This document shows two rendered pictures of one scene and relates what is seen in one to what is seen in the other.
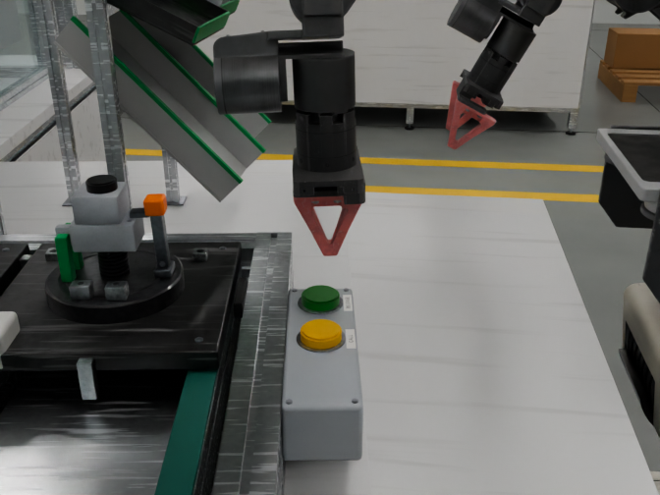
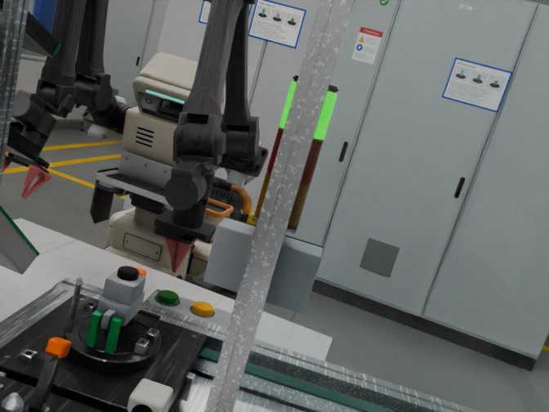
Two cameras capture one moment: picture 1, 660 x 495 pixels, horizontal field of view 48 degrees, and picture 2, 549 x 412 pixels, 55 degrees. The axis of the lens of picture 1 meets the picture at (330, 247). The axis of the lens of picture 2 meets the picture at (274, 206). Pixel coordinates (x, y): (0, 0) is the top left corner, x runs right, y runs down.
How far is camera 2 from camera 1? 1.01 m
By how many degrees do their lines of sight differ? 80
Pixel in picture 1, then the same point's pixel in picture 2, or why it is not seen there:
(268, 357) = (210, 327)
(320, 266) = (21, 302)
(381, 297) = not seen: hidden behind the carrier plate
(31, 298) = (95, 379)
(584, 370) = (191, 288)
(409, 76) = not seen: outside the picture
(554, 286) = (120, 261)
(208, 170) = (21, 253)
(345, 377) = not seen: hidden behind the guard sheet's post
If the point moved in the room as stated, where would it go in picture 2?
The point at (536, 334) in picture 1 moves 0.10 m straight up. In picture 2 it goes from (157, 284) to (166, 246)
